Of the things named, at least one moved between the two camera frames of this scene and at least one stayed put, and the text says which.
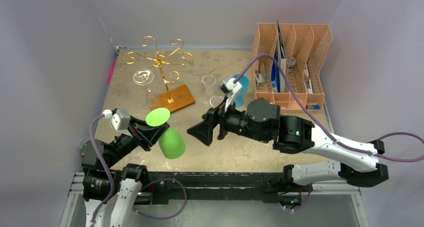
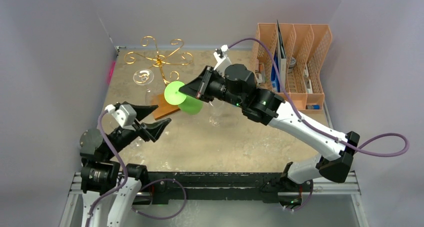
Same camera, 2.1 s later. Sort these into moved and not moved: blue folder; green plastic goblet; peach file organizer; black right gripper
Moved: green plastic goblet; black right gripper
Not moved: peach file organizer; blue folder
